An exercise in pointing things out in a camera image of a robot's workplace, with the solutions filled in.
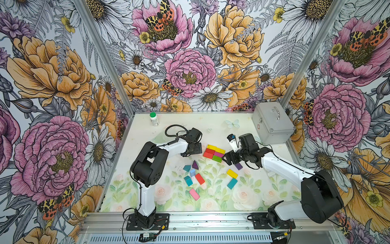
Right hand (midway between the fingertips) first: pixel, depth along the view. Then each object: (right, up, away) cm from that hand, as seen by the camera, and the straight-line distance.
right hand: (229, 158), depth 88 cm
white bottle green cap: (-49, +21, +23) cm, 58 cm away
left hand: (-21, +1, +11) cm, 24 cm away
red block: (-10, +2, +12) cm, 16 cm away
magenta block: (-5, 0, +9) cm, 10 cm away
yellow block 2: (+2, -9, +3) cm, 10 cm away
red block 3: (-17, -11, 0) cm, 20 cm away
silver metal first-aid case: (+30, +20, +11) cm, 38 cm away
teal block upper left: (-24, -6, +3) cm, 25 cm away
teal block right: (+2, -14, 0) cm, 14 cm away
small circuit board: (-42, -34, -15) cm, 56 cm away
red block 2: (-11, 0, +10) cm, 15 cm away
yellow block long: (-8, +4, +14) cm, 16 cm away
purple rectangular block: (+7, -6, +5) cm, 10 cm away
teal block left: (-23, -13, 0) cm, 26 cm away
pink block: (-19, -19, -5) cm, 27 cm away
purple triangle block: (-20, -5, +4) cm, 21 cm away
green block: (-6, -2, +9) cm, 11 cm away
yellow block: (-2, +2, +11) cm, 11 cm away
